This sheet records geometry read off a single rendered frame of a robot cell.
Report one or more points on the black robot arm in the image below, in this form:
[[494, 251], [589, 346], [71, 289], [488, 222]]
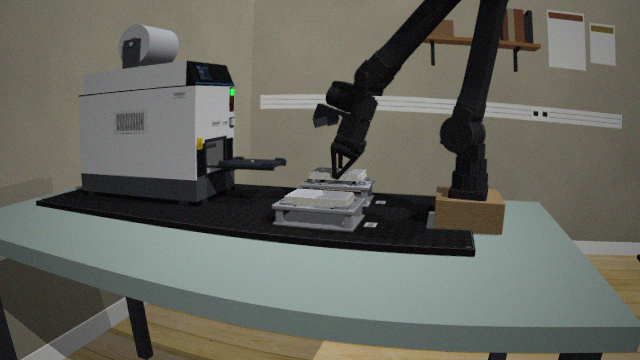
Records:
[[459, 134]]

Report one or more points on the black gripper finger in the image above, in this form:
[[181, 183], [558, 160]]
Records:
[[351, 156], [340, 157]]

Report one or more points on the grey roll on dark bracket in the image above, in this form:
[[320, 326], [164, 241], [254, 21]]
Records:
[[158, 46]]

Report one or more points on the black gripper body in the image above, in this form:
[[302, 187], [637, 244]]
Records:
[[357, 138]]

